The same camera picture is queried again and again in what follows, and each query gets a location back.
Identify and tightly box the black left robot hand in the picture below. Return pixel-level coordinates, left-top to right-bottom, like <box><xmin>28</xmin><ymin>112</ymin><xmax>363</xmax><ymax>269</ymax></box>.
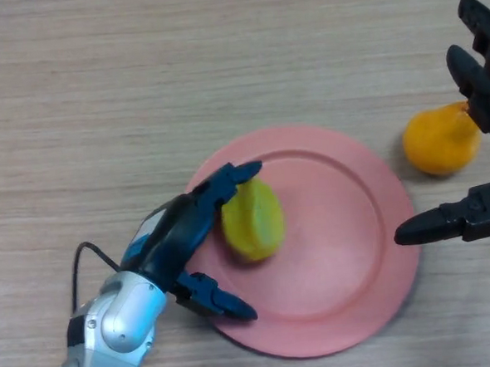
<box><xmin>113</xmin><ymin>160</ymin><xmax>273</xmax><ymax>329</ymax></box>

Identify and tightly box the yellow starfruit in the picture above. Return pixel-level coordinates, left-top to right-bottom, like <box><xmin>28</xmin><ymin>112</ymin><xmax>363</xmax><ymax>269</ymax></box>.
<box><xmin>218</xmin><ymin>176</ymin><xmax>288</xmax><ymax>265</ymax></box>

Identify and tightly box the pink round plate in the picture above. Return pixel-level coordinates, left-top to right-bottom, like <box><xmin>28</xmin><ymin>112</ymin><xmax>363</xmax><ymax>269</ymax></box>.
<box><xmin>181</xmin><ymin>118</ymin><xmax>428</xmax><ymax>365</ymax></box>

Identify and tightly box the orange yellow pear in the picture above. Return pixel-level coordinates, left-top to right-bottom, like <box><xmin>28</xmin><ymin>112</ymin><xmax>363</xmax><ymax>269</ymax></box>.
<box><xmin>400</xmin><ymin>100</ymin><xmax>485</xmax><ymax>178</ymax></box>

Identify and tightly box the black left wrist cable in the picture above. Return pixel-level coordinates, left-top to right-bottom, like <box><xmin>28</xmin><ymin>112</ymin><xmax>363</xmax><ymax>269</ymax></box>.
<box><xmin>67</xmin><ymin>239</ymin><xmax>125</xmax><ymax>316</ymax></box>

